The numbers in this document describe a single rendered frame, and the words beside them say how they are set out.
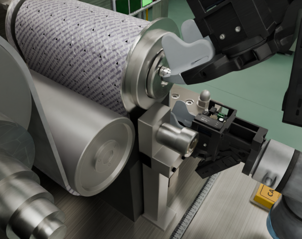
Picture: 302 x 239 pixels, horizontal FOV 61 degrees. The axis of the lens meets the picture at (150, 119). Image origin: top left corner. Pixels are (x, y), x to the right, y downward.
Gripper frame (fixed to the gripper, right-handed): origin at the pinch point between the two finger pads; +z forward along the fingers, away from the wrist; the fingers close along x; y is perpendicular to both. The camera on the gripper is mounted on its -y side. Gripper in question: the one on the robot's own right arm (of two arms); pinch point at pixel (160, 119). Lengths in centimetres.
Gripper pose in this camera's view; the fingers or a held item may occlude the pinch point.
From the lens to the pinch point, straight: 53.1
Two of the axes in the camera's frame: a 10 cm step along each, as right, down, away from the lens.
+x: -5.8, 5.6, -5.9
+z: -8.2, -4.0, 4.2
